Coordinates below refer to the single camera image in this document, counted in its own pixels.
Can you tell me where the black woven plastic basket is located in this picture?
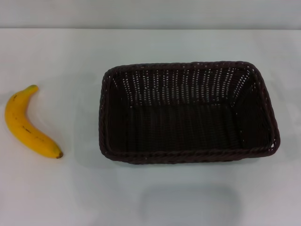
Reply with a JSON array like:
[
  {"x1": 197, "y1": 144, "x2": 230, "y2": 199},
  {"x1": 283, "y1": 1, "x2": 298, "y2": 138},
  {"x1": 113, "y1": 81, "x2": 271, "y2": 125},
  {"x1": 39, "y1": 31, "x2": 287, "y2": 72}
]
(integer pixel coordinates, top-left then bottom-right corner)
[{"x1": 97, "y1": 60, "x2": 281, "y2": 165}]

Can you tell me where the yellow banana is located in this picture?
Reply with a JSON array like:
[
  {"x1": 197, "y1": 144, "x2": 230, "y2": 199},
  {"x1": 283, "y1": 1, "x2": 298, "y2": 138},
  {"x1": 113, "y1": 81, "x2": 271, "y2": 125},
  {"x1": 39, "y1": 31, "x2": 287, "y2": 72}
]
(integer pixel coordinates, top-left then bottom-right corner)
[{"x1": 4, "y1": 84, "x2": 64, "y2": 160}]

